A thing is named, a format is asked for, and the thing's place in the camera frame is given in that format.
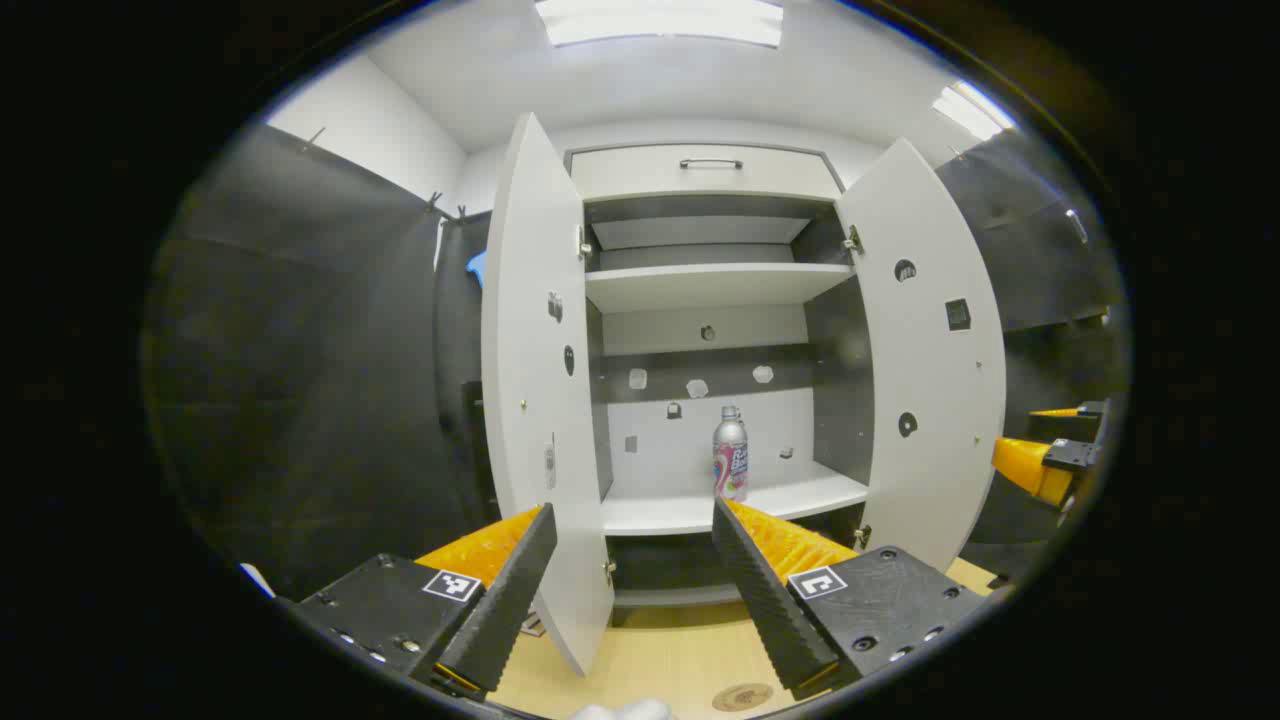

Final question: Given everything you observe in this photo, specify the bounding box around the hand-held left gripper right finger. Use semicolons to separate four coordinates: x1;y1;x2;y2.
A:
712;496;987;701

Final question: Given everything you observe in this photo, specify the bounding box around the round brown coaster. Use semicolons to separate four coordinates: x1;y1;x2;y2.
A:
712;683;774;713

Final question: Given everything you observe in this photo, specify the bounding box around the white cabinet door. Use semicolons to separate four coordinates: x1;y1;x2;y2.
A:
481;112;615;678
835;138;1007;573

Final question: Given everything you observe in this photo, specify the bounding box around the silver bottle with colourful label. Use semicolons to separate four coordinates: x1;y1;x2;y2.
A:
713;405;750;501

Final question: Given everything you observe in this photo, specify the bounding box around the white cabinet shelf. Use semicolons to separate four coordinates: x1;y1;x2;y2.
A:
600;462;869;536
585;263;856;313

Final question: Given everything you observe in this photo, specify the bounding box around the black backdrop cloth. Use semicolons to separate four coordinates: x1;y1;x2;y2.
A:
145;122;1131;601

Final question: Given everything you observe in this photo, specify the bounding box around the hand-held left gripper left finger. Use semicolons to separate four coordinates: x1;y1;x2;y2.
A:
290;503;559;701

